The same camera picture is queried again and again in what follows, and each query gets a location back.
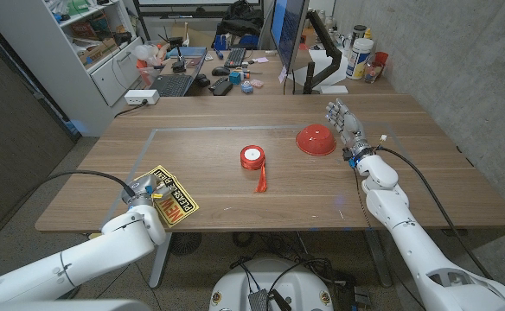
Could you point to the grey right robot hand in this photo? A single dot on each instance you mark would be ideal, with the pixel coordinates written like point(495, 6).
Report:
point(349, 125)

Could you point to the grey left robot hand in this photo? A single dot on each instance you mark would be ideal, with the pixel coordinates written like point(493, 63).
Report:
point(146, 190)

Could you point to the yellow new driver bumper sticker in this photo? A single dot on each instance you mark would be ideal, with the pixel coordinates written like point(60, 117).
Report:
point(181, 207)

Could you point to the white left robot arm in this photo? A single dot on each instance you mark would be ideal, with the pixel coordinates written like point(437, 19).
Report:
point(84, 255)

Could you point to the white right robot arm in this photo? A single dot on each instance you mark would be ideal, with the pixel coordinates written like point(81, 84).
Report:
point(412, 246)

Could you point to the red speckled bowl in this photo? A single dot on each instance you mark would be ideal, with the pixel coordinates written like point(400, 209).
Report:
point(316, 140)

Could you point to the red ribbon tape roll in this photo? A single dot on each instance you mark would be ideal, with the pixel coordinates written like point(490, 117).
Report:
point(252, 157)

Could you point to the white flat box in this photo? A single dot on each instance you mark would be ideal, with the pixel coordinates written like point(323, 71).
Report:
point(334, 89)

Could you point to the white labelled canister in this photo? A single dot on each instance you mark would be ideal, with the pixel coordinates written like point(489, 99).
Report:
point(359, 58)

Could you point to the red cup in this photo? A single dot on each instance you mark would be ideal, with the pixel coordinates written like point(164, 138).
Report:
point(378, 62)

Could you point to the grey table leg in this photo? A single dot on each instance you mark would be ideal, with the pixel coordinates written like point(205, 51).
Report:
point(160, 259)
point(378, 259)

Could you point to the wooden rear desk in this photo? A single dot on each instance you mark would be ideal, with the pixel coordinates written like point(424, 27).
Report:
point(274, 84)

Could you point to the dark lidded jar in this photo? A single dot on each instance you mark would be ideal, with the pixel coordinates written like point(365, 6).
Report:
point(358, 32)

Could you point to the white power strip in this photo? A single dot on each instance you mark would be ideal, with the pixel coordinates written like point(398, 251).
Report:
point(141, 97)

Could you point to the black laptop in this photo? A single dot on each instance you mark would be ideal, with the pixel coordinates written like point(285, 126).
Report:
point(174, 82)

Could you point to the computer monitor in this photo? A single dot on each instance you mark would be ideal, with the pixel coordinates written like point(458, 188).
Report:
point(287, 30)

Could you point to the blue cube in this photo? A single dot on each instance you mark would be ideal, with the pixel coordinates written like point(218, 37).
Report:
point(235, 78)

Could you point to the black glasses case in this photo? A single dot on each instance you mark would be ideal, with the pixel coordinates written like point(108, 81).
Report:
point(222, 88)

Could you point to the black keyboard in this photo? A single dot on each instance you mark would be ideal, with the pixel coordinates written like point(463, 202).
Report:
point(235, 57)

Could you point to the black computer mouse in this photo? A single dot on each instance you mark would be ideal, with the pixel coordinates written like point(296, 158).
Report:
point(220, 71)

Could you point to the black backpack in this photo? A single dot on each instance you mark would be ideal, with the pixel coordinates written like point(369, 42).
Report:
point(239, 19)

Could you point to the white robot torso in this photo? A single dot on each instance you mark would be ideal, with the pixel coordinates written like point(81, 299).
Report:
point(270, 281)

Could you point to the white shelf cabinet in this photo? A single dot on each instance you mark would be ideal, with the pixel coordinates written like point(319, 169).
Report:
point(62, 56)

